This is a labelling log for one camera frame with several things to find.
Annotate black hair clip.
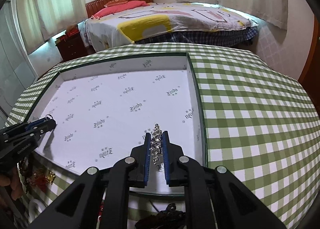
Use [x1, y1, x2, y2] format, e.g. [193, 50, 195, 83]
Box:
[134, 202, 187, 229]

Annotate pale jade bangle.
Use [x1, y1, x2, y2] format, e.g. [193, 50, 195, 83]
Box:
[28, 199, 46, 224]

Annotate silver rhinestone brooch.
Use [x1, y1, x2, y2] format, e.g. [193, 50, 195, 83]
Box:
[150, 123, 164, 172]

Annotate green white jewelry tray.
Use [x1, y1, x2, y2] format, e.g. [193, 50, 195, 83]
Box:
[24, 52, 208, 197]

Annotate person left hand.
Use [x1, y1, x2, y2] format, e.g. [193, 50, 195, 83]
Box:
[1, 167, 24, 200]

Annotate dark wooden nightstand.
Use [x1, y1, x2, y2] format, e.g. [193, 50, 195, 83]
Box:
[55, 32, 88, 62]

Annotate green checkered tablecloth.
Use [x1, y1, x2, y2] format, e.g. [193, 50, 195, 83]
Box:
[6, 43, 319, 228]

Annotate red boxes on nightstand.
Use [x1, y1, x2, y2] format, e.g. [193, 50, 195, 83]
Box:
[55, 24, 80, 44]

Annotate left white curtain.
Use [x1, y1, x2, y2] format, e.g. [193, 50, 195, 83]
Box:
[16, 0, 87, 54]

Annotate pink pillow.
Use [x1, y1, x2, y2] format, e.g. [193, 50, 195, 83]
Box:
[90, 1, 149, 19]

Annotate orange patterned pillow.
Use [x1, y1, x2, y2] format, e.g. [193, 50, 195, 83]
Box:
[104, 0, 128, 8]

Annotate bed with patterned sheet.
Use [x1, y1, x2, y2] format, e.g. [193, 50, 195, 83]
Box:
[84, 3, 258, 51]

